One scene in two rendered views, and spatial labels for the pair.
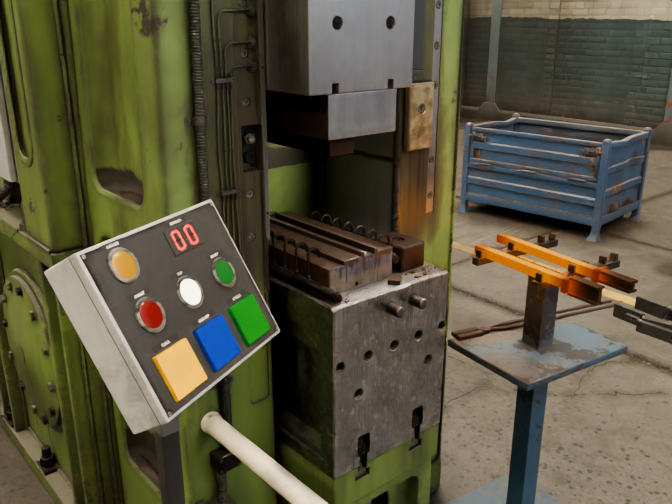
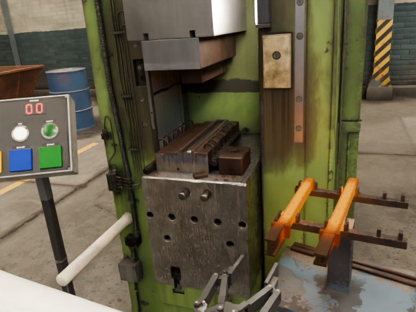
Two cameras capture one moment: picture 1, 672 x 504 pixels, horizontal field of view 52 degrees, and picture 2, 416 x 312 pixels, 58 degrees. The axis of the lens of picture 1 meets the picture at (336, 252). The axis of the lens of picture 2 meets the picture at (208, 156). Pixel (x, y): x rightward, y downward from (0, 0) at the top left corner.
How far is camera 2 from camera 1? 1.55 m
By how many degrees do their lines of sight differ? 57
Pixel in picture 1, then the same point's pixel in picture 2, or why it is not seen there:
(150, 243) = (12, 106)
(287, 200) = (251, 115)
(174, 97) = (93, 41)
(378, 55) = (178, 13)
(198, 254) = (38, 118)
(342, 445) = (158, 264)
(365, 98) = (170, 44)
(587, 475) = not seen: outside the picture
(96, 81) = not seen: hidden behind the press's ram
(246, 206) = (140, 106)
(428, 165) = (295, 103)
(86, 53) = not seen: hidden behind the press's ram
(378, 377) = (182, 235)
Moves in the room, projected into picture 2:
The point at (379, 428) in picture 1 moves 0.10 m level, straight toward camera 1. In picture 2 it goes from (187, 270) to (162, 278)
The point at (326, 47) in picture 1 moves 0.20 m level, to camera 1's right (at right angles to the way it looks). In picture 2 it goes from (135, 10) to (161, 5)
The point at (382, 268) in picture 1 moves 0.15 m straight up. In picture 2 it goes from (199, 165) to (195, 123)
